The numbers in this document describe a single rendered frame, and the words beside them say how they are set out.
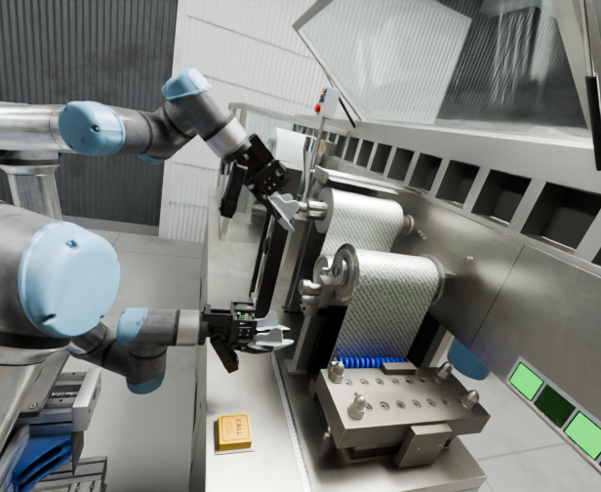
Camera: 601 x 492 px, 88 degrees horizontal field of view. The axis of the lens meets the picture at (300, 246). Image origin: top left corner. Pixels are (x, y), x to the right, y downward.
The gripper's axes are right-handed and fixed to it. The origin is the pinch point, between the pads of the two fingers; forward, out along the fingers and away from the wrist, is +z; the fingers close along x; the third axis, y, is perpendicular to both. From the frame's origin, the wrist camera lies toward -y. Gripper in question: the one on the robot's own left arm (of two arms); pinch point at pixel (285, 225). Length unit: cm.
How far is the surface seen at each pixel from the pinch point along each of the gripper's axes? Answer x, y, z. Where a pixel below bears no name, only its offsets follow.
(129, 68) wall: 302, -35, -94
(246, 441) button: -21.2, -34.8, 24.0
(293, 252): 66, -9, 42
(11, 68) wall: 300, -112, -148
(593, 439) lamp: -45, 20, 48
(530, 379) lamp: -32, 20, 47
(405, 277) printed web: -7.5, 15.0, 28.1
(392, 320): -8.2, 6.0, 36.7
